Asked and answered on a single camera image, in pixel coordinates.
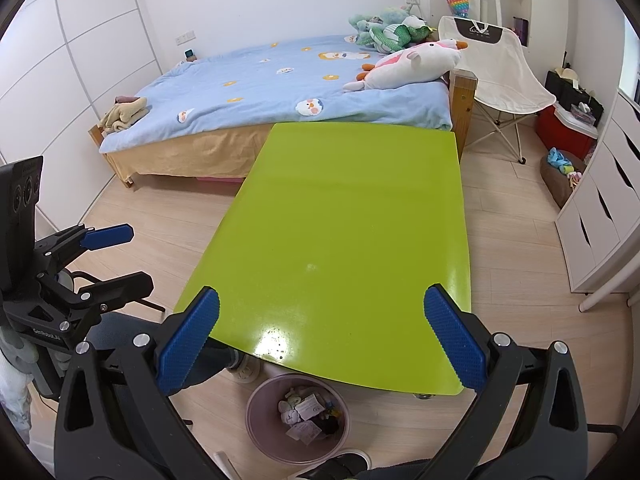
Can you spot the white folding chair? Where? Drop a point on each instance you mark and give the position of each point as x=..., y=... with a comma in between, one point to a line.
x=500, y=75

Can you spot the purple box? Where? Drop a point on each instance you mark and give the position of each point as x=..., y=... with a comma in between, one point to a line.
x=521, y=31

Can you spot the light blue soft toy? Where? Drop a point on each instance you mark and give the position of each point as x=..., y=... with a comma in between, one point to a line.
x=559, y=160

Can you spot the white wardrobe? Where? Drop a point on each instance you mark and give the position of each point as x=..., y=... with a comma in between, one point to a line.
x=75, y=85

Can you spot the green striped plush toy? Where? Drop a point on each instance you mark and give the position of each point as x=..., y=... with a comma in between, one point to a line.
x=397, y=35

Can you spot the black bag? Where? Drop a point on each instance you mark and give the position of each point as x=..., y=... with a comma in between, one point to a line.
x=560, y=89

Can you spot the folded beige clothes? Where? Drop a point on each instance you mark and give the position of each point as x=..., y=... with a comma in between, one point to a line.
x=122, y=115

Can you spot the wooden bed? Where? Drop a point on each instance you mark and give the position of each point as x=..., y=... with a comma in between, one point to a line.
x=462, y=105

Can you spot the brown basket with toys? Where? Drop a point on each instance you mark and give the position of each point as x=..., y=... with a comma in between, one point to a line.
x=552, y=182

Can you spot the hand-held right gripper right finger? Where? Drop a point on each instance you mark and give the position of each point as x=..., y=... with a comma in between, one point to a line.
x=455, y=337

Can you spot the white unicorn plush toy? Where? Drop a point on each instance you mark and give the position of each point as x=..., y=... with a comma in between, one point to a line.
x=415, y=65

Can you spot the white grey shoe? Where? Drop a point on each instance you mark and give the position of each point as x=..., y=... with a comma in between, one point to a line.
x=245, y=367

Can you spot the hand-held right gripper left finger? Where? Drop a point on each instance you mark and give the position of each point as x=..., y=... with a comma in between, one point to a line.
x=190, y=340

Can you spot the maroon folded cloth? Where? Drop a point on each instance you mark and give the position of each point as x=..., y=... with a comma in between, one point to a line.
x=125, y=99

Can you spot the dark grey shoe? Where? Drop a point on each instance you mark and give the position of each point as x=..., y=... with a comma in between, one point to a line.
x=340, y=465

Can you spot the red storage box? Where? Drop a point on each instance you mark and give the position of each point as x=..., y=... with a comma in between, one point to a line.
x=560, y=132

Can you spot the pink round trash bin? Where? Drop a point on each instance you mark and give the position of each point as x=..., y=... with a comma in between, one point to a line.
x=260, y=435

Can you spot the white drawer cabinet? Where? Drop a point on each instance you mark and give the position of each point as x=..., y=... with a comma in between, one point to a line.
x=600, y=220

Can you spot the cream hat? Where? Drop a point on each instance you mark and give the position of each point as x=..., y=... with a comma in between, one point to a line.
x=567, y=74

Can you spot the blue printed blanket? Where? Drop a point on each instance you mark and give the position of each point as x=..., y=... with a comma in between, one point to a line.
x=250, y=80

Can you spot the teal plush toy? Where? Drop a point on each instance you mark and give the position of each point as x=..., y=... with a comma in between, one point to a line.
x=375, y=22

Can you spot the white pole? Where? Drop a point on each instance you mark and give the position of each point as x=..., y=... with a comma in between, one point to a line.
x=607, y=296

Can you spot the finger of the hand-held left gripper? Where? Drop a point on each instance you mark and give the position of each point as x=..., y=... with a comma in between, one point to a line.
x=107, y=236
x=125, y=287

